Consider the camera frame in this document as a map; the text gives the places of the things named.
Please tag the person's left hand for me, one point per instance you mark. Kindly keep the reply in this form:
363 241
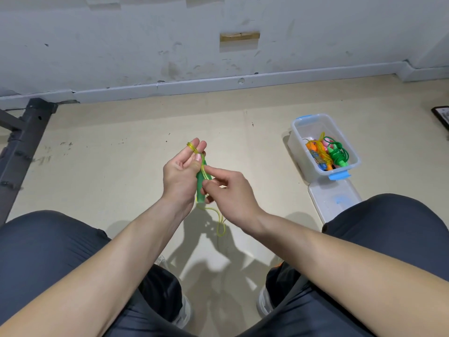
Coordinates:
181 180

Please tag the person's right hand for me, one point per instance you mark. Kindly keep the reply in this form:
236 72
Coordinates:
235 200

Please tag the clear storage box blue latches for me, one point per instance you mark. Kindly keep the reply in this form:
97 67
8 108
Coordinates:
309 129

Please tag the person's right forearm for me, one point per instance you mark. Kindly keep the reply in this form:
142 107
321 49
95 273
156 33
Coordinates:
358 277

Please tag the person's left forearm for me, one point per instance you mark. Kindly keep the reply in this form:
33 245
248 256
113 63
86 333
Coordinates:
91 277

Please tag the clear plastic box lid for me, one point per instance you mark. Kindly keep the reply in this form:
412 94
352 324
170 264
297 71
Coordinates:
337 198

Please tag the grey right shoe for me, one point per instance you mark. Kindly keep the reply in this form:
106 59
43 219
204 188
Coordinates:
265 302

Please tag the grey shoe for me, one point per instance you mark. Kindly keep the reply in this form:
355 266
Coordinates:
265 302
184 312

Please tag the grey left shoe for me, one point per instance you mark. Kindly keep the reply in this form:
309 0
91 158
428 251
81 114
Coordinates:
184 312

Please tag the black shorts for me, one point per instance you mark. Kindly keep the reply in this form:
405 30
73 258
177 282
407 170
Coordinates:
42 249

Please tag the small wooden wall block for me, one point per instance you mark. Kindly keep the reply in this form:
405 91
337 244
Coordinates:
240 37

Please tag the black metal rack frame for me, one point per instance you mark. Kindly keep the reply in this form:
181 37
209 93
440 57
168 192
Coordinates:
21 144

